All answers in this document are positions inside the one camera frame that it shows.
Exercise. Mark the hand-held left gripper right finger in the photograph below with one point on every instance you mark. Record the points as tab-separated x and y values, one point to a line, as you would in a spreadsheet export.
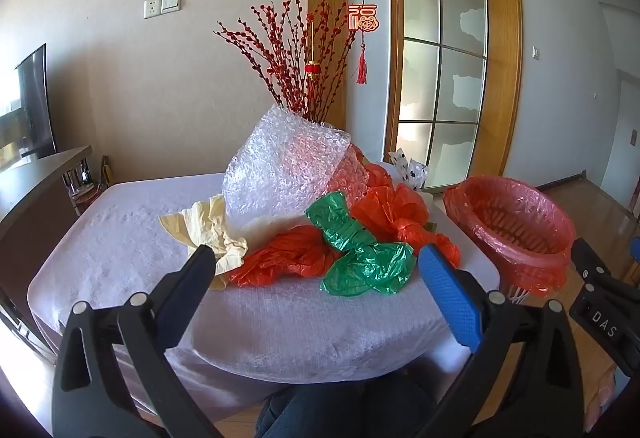
450	293

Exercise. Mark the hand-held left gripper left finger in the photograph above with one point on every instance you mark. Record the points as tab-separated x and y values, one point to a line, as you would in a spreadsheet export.
192	290

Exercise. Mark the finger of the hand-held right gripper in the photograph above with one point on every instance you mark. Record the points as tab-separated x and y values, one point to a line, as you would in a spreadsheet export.
590	263

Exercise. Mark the basket with red liner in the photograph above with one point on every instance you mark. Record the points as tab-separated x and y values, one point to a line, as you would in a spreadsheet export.
530	273

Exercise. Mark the yellow plastic bag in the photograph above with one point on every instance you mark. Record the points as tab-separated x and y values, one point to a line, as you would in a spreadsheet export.
210	228

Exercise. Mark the plastic wastebasket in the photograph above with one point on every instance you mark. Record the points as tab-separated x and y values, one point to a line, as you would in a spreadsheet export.
515	295

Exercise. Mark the green plastic bag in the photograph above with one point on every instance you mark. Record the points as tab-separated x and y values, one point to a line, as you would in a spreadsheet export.
370	268

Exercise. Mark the red plastic bag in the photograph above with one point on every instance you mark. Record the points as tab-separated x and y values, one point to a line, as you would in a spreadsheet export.
395	213
377	175
285	258

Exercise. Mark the clear bubble wrap sheet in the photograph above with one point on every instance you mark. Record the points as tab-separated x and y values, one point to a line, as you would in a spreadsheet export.
280	168

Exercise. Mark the white tablecloth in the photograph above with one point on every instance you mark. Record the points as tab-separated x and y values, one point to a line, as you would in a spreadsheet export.
150	243

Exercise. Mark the white black-spotted paper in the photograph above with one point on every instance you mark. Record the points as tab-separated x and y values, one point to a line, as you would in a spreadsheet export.
412	173

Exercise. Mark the yellow object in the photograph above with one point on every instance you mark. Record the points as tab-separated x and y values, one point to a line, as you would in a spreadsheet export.
107	170

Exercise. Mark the shelf glassware group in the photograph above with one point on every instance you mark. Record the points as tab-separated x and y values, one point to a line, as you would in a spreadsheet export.
80	180

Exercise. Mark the person's legs in jeans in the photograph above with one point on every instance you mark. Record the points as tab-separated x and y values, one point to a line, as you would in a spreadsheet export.
320	413

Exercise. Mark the wooden television cabinet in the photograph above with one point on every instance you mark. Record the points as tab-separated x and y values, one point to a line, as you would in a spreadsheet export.
35	198

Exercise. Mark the red berry branches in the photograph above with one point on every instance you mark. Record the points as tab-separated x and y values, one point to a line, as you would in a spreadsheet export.
290	88

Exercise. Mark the frosted glass door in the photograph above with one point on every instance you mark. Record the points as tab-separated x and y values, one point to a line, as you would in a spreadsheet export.
425	68

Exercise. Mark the red tasselled hanging ornament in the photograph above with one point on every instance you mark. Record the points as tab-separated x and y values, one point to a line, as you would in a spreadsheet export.
361	70

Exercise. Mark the flat screen television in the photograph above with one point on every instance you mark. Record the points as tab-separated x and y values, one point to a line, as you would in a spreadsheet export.
35	108

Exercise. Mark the small red lantern ornament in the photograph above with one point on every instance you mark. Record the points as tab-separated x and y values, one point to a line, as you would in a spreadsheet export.
313	69

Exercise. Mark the wooden door frame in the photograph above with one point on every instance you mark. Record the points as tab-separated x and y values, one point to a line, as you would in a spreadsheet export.
502	68

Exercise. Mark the small white wall switch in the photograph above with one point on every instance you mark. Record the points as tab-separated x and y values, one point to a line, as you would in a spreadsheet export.
536	53

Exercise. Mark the white wall socket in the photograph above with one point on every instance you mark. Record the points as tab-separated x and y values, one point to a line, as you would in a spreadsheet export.
152	8

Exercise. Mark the white light switch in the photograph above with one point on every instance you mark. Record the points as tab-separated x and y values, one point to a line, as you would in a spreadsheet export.
171	2

